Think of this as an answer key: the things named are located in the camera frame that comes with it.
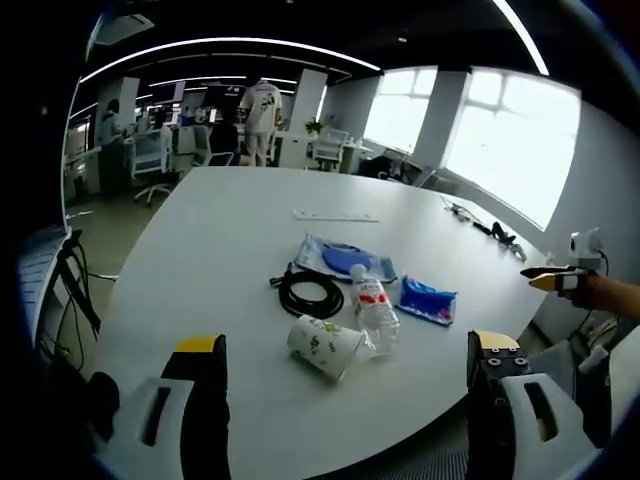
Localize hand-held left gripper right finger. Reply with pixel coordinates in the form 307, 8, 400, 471
467, 328, 601, 480

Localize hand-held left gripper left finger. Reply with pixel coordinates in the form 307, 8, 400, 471
99, 332, 232, 480

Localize blue tissue packet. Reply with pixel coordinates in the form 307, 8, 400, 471
395, 272, 459, 327

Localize floral paper cup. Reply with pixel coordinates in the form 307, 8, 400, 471
286, 314, 367, 384

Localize black cable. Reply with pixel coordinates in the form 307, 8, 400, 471
269, 261, 347, 319

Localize clear plastic water bottle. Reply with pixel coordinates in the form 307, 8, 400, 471
348, 263, 403, 361

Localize clear bag with blue item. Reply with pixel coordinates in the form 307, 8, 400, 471
294, 231, 399, 287

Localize large window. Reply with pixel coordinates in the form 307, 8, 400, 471
441, 68, 584, 232

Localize white table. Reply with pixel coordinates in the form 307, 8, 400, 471
92, 166, 566, 480

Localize black bag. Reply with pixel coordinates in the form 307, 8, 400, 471
356, 155, 402, 182

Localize white keyboard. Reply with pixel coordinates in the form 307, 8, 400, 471
18, 224, 72, 321

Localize small window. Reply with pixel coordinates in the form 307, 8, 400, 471
363, 68, 440, 157

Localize white mesh office chair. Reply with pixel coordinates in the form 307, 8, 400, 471
311, 128, 350, 174

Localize black office chair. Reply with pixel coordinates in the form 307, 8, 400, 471
208, 121, 240, 169

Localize black cables bundle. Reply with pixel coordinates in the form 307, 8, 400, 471
439, 194, 529, 262

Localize black hanging cables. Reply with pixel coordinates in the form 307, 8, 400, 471
53, 229, 103, 354

